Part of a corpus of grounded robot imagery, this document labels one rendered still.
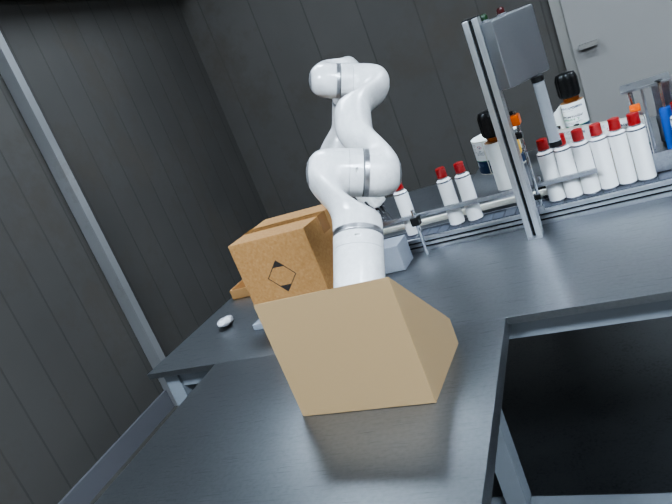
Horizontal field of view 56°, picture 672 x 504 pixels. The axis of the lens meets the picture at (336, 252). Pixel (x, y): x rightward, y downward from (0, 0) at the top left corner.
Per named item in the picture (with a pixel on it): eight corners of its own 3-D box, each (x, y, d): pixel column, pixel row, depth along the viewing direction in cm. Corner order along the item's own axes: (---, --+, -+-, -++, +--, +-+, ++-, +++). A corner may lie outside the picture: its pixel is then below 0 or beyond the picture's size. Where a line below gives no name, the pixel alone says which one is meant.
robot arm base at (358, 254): (415, 318, 145) (410, 244, 152) (381, 294, 130) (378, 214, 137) (342, 329, 153) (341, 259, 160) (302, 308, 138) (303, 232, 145)
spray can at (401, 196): (423, 229, 224) (404, 176, 218) (420, 235, 219) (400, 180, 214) (410, 232, 226) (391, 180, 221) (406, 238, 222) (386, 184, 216)
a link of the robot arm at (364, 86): (335, 207, 156) (401, 207, 157) (337, 170, 147) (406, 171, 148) (332, 88, 189) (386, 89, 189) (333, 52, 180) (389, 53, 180)
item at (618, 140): (638, 178, 191) (622, 113, 186) (638, 183, 187) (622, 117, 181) (619, 182, 194) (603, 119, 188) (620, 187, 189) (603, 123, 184)
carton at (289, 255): (364, 273, 213) (336, 200, 206) (335, 307, 193) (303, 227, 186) (293, 286, 228) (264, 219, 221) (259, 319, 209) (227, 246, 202)
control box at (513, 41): (550, 68, 181) (532, 3, 176) (510, 88, 174) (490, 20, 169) (523, 75, 190) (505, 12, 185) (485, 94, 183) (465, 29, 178)
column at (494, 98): (544, 231, 193) (479, 14, 175) (543, 237, 189) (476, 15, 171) (529, 235, 195) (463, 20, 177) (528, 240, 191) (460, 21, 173)
